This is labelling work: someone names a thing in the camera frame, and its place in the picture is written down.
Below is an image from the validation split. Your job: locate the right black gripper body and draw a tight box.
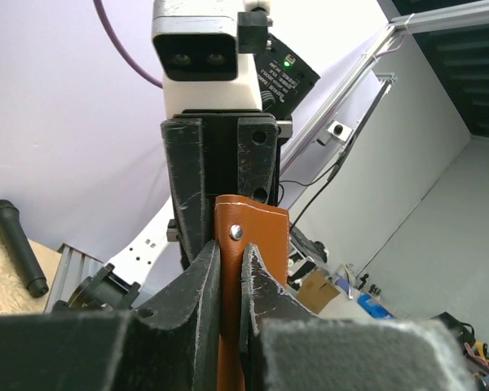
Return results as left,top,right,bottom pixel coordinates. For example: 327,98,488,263
171,110,293,268

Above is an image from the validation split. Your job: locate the cardboard box in background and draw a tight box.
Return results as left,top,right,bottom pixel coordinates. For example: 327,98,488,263
296,270,340,314

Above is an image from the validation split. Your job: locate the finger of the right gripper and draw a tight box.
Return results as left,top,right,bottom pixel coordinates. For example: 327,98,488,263
161,118,207,261
237,116,278,204

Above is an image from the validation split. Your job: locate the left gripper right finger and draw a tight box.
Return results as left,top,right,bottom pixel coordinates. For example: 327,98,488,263
239,244,318,390

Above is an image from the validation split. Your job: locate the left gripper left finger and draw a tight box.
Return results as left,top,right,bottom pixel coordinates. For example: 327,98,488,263
134,240,221,390

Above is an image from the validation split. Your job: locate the brown leather card holder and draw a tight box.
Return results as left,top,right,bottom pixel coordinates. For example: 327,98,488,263
214,195,289,390

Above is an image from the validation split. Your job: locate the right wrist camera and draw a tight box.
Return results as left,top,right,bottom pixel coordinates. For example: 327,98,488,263
151,1,273,118

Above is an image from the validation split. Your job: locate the black handheld microphone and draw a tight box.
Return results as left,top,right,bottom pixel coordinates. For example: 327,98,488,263
0,200,49,298

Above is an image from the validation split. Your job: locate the blue item in background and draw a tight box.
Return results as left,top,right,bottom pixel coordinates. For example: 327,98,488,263
357,293,394,319

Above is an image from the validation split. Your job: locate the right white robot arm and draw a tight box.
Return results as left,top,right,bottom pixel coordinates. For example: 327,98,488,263
46,36,319,312

